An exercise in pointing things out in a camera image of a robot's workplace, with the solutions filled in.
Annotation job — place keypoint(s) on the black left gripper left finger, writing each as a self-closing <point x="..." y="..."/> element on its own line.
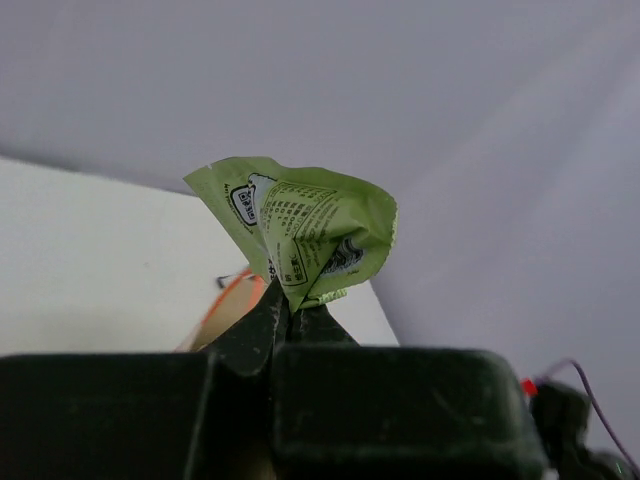
<point x="200" y="415"/>

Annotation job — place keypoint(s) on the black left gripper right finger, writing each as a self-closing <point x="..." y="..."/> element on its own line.
<point x="345" y="411"/>

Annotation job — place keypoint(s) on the beige paper gift bag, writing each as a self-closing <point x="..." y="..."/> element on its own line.
<point x="239" y="294"/>

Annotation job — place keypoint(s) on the small green candy packet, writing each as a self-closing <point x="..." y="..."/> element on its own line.
<point x="315" y="231"/>

